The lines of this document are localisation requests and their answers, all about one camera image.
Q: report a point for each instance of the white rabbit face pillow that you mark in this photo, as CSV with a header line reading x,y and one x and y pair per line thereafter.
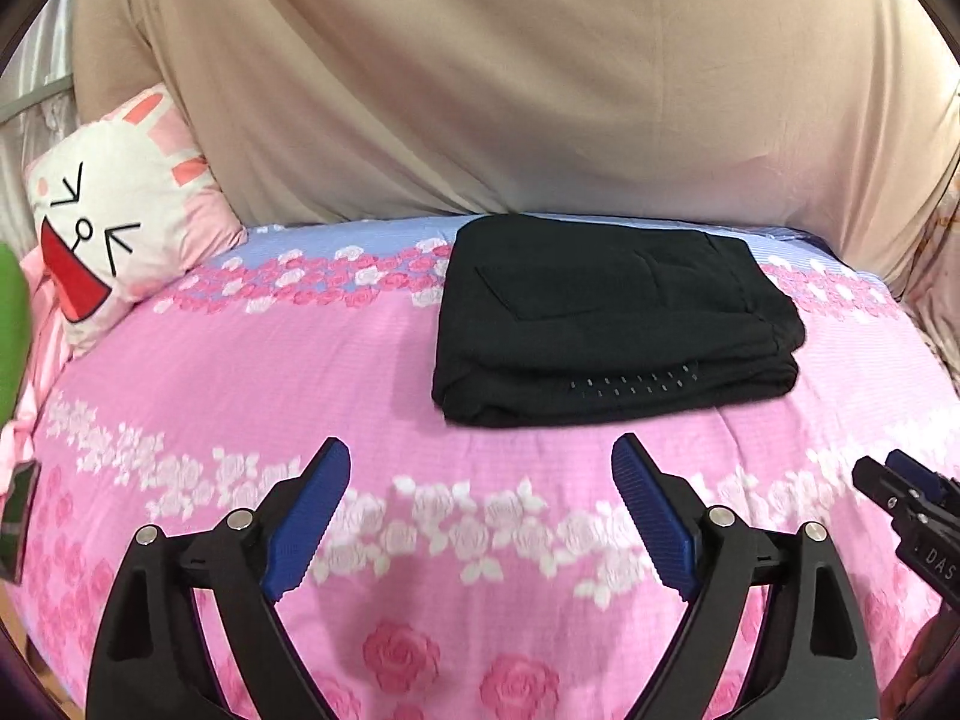
x,y
112,225

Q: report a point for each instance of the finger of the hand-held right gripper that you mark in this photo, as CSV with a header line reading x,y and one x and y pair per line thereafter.
x,y
874,484
911,465

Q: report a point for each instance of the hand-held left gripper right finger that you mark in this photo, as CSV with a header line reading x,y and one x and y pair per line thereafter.
x,y
652,517

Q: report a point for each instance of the beige printed quilt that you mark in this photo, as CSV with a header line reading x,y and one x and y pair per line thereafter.
x,y
937,277

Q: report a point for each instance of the pink floral bed sheet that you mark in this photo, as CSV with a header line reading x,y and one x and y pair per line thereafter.
x,y
450,615

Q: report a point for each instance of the green plush toy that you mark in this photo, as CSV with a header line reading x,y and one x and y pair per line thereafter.
x,y
11,330

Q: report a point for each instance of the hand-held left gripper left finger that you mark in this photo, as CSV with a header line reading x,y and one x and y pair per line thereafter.
x,y
307,517

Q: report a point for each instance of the black pants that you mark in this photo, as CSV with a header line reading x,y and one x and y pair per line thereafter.
x,y
600,322

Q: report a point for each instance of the dark flat tag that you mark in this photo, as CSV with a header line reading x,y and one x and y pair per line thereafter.
x,y
19,525

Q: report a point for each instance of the white curtain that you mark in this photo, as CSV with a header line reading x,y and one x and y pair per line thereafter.
x,y
37,75

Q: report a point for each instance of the pink striped cloth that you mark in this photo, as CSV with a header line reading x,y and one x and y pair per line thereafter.
x,y
45,382

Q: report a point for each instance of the person's right hand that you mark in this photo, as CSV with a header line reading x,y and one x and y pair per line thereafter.
x,y
934,660

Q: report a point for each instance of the beige plain cloth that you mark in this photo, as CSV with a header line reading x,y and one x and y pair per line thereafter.
x,y
525,90

